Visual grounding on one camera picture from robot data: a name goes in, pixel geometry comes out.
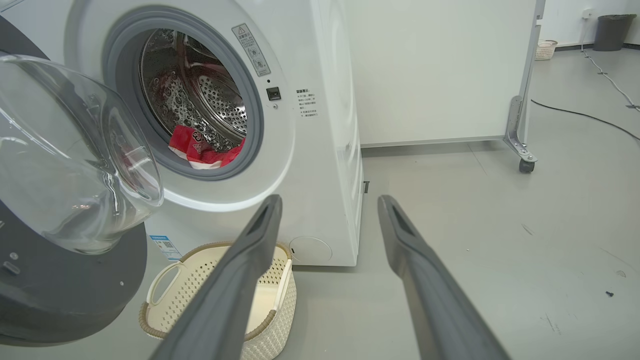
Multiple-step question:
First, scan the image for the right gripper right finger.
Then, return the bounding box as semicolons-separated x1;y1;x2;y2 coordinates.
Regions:
377;195;511;360

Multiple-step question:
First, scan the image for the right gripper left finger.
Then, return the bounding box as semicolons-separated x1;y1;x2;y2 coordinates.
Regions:
150;194;284;360

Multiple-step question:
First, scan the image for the red printed basketball jersey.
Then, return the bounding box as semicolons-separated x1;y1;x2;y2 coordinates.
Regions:
168;125;226;170

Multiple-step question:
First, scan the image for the black round washer door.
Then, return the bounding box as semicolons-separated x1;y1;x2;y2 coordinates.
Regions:
0;15;165;349

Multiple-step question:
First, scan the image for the cream perforated laundry basket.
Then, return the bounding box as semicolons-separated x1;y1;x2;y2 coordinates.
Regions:
139;241;298;360

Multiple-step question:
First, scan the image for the white front-load washing machine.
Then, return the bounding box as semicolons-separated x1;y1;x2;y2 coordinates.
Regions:
0;0;365;268

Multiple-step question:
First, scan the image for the small cream background basket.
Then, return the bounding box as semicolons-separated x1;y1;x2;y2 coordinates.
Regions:
534;39;559;62

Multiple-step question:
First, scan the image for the blue energy label sticker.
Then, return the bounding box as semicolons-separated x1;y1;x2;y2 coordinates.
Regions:
149;234;183;262

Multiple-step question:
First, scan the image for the black text sticker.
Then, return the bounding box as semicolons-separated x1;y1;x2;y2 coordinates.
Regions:
295;88;320;119

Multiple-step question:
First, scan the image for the white partition panel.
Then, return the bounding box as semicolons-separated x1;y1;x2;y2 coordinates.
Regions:
344;0;547;149

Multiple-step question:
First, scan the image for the grey warning sticker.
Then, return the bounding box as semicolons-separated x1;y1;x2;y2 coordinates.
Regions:
231;23;272;78

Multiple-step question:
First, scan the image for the dark grey trash bin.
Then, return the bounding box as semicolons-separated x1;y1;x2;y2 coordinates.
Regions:
593;13;638;52

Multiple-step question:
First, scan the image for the black floor cable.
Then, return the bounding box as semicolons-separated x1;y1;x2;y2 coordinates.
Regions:
530;98;640;142

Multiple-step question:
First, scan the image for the white floor cable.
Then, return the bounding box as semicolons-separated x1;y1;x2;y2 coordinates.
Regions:
579;10;640;113

